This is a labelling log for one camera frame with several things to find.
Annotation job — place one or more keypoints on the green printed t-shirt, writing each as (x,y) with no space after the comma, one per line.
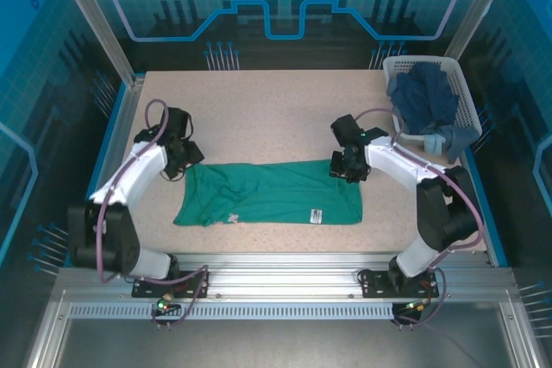
(267,195)

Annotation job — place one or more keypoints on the dark blue t-shirt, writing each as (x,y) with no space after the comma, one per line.
(422,101)

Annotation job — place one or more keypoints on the grey-blue t-shirt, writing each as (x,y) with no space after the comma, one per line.
(459,139)

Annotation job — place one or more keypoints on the white plastic laundry basket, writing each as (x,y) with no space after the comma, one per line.
(463,96)

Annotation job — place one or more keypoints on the right controller board with LED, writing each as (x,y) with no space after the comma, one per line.
(414,305)

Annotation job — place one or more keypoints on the controller board with led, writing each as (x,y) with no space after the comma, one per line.
(414,305)
(163,305)

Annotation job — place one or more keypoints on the left controller board with LED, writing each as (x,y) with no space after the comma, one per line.
(163,305)

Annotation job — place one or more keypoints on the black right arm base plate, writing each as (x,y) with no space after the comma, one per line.
(375,288)

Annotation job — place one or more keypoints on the aluminium mounting rail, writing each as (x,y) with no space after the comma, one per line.
(280,277)

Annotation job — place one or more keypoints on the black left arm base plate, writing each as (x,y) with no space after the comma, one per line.
(146,288)

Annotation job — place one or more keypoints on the aluminium frame post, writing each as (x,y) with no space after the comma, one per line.
(103,32)
(478,10)

